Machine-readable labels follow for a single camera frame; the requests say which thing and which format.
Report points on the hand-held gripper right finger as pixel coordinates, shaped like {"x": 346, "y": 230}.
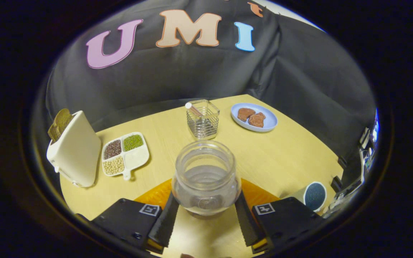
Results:
{"x": 247, "y": 225}

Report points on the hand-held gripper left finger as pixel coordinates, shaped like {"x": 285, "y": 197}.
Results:
{"x": 163, "y": 225}

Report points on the white cup blue inside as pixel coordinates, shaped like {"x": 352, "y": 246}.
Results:
{"x": 314, "y": 196}

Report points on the clear glass bottle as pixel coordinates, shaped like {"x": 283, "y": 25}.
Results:
{"x": 206, "y": 161}

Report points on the light wooden table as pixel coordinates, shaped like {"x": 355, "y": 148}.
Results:
{"x": 274, "y": 157}

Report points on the white divided grain dish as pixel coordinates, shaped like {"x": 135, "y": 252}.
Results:
{"x": 136, "y": 157}

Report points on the black table clamp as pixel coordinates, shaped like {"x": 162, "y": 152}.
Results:
{"x": 342, "y": 161}
{"x": 336, "y": 183}

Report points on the light blue plate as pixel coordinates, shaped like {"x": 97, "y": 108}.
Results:
{"x": 270, "y": 123}

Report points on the brown food piece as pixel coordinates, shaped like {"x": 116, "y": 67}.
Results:
{"x": 257, "y": 120}
{"x": 245, "y": 114}

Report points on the clear ribbed glass holder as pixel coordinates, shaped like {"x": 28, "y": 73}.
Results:
{"x": 206, "y": 127}

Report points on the white toaster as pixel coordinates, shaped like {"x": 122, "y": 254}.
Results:
{"x": 79, "y": 154}

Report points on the pink white stick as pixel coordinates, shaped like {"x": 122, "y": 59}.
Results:
{"x": 193, "y": 109}

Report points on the grey desk equipment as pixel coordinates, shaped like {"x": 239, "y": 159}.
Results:
{"x": 365, "y": 147}

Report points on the brown toast slice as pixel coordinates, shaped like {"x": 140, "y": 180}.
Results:
{"x": 60, "y": 123}

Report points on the computer monitor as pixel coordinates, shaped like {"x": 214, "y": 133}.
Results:
{"x": 375, "y": 129}

